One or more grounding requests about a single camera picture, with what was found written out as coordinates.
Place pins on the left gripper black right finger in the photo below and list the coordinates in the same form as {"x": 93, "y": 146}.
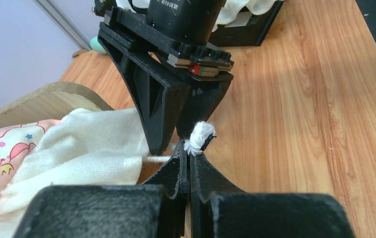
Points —
{"x": 220, "y": 209}

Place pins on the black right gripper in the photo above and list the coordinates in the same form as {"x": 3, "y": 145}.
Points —
{"x": 177, "y": 32}

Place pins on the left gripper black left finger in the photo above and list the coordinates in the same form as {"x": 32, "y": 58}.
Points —
{"x": 153, "y": 209}

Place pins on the pink unicorn drawstring bag blanket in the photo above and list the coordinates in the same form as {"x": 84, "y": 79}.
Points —
{"x": 82, "y": 148}

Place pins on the wooden striped pet bed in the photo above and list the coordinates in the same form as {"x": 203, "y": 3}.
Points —
{"x": 52, "y": 101}

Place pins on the orange duck print pillow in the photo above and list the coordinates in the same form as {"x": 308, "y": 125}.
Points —
{"x": 228, "y": 12}

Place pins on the black and silver chessboard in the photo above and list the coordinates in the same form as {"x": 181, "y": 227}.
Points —
{"x": 246, "y": 30}

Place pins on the mint green massager wand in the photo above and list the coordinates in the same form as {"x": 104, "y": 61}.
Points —
{"x": 96, "y": 46}

